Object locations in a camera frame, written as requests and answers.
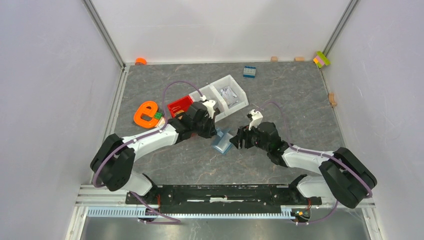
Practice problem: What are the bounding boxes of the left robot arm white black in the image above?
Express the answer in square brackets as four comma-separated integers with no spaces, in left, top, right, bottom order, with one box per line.
[90,99,217,204]

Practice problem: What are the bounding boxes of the curved wooden piece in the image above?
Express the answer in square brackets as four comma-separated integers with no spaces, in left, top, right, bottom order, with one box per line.
[328,92,338,108]

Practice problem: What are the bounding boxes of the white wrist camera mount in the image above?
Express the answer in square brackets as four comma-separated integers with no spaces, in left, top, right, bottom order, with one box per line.
[200,95,217,119]
[247,109,263,130]

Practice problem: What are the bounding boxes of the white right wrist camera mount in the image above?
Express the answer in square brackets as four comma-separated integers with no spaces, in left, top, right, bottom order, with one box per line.
[247,109,263,130]

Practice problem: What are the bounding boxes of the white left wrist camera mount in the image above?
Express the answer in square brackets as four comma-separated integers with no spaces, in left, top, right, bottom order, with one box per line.
[200,95,217,119]

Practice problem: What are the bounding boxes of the green toy brick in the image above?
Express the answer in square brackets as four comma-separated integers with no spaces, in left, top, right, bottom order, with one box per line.
[153,112,163,120]

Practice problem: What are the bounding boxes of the clear plastic packet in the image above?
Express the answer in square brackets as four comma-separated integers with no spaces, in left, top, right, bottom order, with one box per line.
[219,86,240,108]

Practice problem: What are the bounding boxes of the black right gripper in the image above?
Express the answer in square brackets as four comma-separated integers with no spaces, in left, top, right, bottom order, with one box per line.
[229,121,270,153]

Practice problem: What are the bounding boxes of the white plastic bin with packet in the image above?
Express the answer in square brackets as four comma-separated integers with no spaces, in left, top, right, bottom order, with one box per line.
[209,74,249,119]

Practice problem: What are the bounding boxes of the blue lego brick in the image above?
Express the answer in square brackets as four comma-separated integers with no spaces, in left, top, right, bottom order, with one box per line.
[243,66,257,78]

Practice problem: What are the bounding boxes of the red plastic bin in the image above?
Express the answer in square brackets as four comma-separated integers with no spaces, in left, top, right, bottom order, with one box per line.
[167,95,194,118]

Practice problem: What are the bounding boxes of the aluminium frame rail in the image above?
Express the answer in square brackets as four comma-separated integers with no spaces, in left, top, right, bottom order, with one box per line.
[75,184,376,220]

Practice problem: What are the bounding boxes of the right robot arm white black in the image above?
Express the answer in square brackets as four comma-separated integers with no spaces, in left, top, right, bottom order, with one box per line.
[229,122,378,209]

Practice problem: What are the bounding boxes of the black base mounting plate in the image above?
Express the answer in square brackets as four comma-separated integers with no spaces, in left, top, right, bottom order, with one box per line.
[142,184,322,214]

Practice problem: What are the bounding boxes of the orange letter e toy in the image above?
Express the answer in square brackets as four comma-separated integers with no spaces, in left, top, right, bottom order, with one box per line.
[133,101,159,129]

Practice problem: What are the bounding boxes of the small wooden block right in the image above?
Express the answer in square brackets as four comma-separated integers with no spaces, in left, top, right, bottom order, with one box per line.
[294,56,305,62]

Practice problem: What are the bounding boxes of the orange round cap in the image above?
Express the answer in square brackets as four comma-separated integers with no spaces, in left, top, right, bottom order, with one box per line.
[134,57,147,66]

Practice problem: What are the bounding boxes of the green pink stacked bricks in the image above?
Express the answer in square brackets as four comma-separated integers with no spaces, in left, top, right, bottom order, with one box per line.
[313,51,331,69]

